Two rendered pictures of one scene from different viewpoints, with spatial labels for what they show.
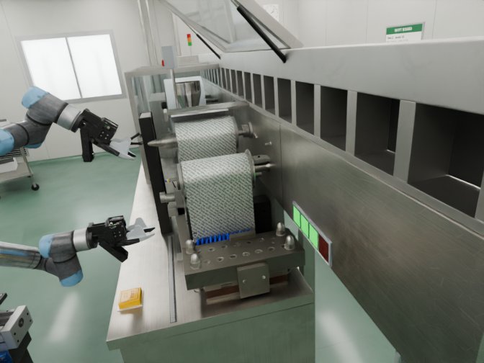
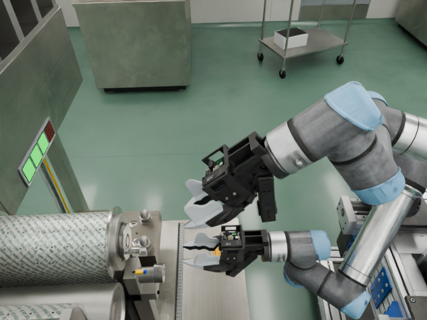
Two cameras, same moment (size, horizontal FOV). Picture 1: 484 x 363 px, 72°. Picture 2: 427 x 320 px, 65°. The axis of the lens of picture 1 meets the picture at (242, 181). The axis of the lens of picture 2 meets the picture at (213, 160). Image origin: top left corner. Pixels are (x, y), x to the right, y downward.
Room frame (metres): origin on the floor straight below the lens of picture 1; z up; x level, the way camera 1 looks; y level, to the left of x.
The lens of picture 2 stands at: (1.48, 0.48, 1.84)
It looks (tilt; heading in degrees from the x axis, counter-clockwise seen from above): 42 degrees down; 189
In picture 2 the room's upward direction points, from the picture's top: 1 degrees counter-clockwise
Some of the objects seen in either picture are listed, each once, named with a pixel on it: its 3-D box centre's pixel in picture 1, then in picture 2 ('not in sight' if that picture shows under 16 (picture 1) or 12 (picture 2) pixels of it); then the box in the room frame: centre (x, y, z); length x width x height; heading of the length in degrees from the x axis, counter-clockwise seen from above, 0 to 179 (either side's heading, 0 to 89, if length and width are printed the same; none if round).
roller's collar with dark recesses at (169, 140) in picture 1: (169, 141); not in sight; (1.36, 0.29, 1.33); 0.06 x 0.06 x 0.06; 11
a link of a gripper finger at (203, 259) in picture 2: (140, 225); (201, 258); (1.05, 0.37, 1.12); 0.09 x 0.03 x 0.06; 110
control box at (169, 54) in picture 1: (168, 57); not in sight; (1.66, 0.29, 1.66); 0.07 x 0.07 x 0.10; 86
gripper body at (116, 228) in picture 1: (109, 232); (243, 246); (1.01, 0.47, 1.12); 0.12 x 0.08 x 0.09; 101
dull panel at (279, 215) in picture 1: (228, 150); not in sight; (2.24, 0.08, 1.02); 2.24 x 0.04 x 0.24; 11
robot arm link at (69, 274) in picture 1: (65, 267); (304, 270); (0.99, 0.64, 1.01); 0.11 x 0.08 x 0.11; 59
